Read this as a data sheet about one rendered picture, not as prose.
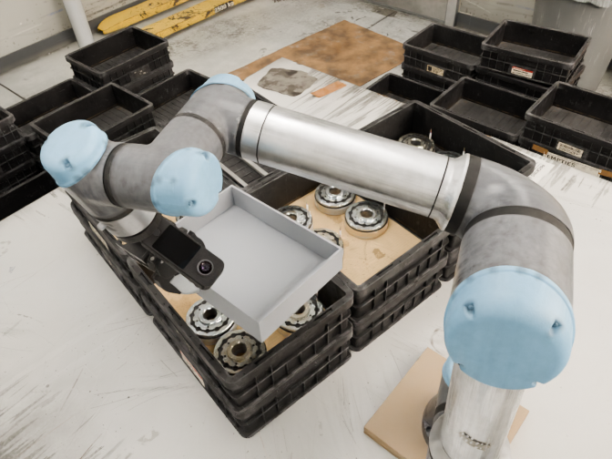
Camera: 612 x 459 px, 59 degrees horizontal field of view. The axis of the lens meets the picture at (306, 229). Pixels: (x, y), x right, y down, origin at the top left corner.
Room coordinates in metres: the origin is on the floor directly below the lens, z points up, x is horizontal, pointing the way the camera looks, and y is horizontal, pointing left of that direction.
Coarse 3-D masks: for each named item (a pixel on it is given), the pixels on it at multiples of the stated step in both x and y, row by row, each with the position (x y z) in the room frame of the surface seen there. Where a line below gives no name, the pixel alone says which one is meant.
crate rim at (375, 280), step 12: (276, 180) 1.02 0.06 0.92; (252, 192) 0.98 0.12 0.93; (432, 240) 0.78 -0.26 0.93; (408, 252) 0.75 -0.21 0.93; (420, 252) 0.76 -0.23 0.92; (396, 264) 0.72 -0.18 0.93; (336, 276) 0.70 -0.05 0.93; (372, 276) 0.70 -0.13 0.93; (384, 276) 0.70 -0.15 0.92; (360, 288) 0.67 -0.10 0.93; (372, 288) 0.68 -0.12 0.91
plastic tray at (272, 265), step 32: (224, 192) 0.79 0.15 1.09; (192, 224) 0.73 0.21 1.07; (224, 224) 0.75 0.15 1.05; (256, 224) 0.74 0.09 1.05; (288, 224) 0.70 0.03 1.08; (224, 256) 0.66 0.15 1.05; (256, 256) 0.66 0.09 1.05; (288, 256) 0.65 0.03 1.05; (320, 256) 0.65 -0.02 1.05; (224, 288) 0.59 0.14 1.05; (256, 288) 0.58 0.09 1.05; (288, 288) 0.58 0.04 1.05; (320, 288) 0.58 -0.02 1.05; (256, 320) 0.48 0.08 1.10
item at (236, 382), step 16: (128, 256) 0.80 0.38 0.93; (144, 272) 0.75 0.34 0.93; (160, 304) 0.67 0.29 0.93; (336, 304) 0.63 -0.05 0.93; (176, 320) 0.62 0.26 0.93; (320, 320) 0.60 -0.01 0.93; (192, 336) 0.58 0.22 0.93; (288, 336) 0.57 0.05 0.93; (304, 336) 0.57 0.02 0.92; (208, 352) 0.55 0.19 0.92; (272, 352) 0.54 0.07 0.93; (256, 368) 0.51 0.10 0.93; (224, 384) 0.49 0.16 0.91; (240, 384) 0.49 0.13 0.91
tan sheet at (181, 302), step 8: (160, 288) 0.79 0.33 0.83; (168, 296) 0.76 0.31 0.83; (176, 296) 0.76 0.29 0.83; (184, 296) 0.76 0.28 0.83; (192, 296) 0.76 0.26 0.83; (176, 304) 0.74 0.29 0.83; (184, 304) 0.74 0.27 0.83; (192, 304) 0.74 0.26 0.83; (184, 312) 0.71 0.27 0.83; (184, 320) 0.70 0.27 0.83; (240, 328) 0.66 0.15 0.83; (272, 336) 0.64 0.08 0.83; (280, 336) 0.64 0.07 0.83; (272, 344) 0.62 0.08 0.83
